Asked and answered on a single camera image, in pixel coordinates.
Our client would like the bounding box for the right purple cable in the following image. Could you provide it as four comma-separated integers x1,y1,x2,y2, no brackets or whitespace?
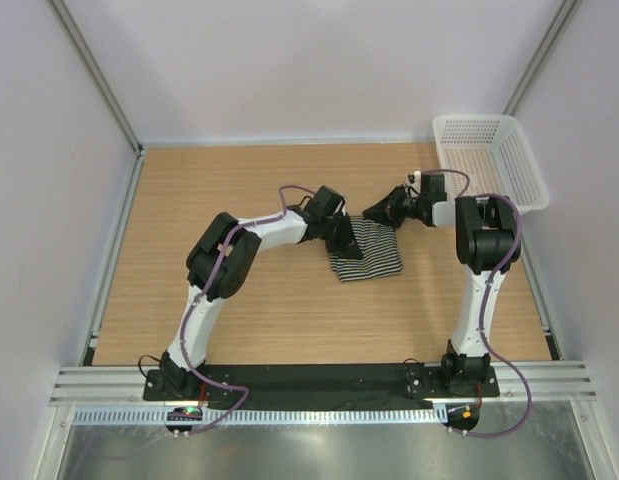
423,168,534,441

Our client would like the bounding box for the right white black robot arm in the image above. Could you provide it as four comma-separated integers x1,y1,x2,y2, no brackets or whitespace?
363,169,521,396

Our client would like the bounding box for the aluminium frame post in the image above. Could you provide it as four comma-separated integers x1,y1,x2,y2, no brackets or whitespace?
502,0,583,116
47,0,143,157

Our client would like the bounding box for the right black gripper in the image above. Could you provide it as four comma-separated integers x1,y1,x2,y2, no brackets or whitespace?
364,185,426,228

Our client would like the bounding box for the left aluminium frame post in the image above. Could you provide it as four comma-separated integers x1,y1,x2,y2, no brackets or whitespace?
47,0,143,157

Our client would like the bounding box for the white plastic basket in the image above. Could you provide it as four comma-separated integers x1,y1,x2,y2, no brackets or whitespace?
432,114,550,213

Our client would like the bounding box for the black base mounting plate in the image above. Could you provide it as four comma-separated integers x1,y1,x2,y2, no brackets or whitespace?
143,361,500,401

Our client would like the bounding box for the slotted white cable duct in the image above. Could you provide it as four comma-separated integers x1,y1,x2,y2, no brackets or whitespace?
72,405,447,428

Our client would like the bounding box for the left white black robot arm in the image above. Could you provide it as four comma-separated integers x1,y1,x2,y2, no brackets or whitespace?
145,186,362,400

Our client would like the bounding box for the aluminium front rail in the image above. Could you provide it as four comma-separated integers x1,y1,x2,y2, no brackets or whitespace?
49,360,597,406

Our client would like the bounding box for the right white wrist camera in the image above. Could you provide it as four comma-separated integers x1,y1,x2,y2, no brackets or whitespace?
405,170,422,196

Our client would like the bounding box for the right aluminium frame post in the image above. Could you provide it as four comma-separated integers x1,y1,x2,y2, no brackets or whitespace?
502,0,583,116

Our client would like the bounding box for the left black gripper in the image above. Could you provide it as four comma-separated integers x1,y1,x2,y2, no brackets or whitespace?
319,213,363,260

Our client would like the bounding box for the black white striped tank top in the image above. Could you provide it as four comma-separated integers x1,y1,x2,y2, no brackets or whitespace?
330,216,403,283

